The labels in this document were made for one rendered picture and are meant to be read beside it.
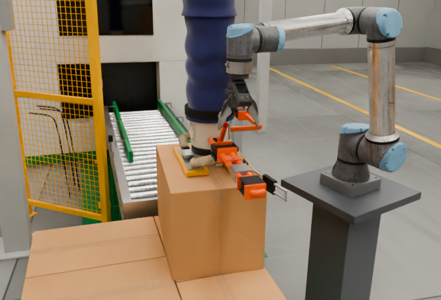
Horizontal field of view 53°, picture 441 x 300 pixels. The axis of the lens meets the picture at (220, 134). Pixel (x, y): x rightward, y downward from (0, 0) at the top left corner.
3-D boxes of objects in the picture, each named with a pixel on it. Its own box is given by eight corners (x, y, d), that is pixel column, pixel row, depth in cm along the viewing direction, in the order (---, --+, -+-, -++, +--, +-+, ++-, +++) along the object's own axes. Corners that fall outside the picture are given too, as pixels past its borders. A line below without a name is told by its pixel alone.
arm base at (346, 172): (344, 165, 239) (346, 148, 236) (377, 176, 226) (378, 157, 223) (323, 174, 227) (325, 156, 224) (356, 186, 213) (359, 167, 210)
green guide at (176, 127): (157, 106, 467) (157, 98, 464) (167, 106, 470) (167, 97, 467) (192, 157, 321) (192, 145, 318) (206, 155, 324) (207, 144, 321)
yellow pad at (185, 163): (172, 150, 216) (172, 141, 215) (193, 149, 219) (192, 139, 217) (186, 177, 185) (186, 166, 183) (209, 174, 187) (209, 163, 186)
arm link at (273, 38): (270, 24, 163) (242, 25, 157) (290, 26, 154) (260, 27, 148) (269, 50, 166) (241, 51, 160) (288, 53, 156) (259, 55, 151)
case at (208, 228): (157, 214, 238) (155, 144, 226) (229, 207, 247) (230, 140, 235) (172, 281, 182) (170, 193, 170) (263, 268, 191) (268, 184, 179)
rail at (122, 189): (103, 123, 455) (102, 106, 449) (108, 123, 456) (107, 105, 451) (123, 234, 244) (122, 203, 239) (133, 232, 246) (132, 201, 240)
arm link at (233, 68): (255, 62, 149) (228, 62, 147) (254, 76, 151) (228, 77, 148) (247, 58, 158) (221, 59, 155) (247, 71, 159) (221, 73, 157)
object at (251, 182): (236, 189, 149) (237, 176, 147) (257, 187, 150) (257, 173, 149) (244, 200, 141) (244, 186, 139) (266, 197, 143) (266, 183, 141)
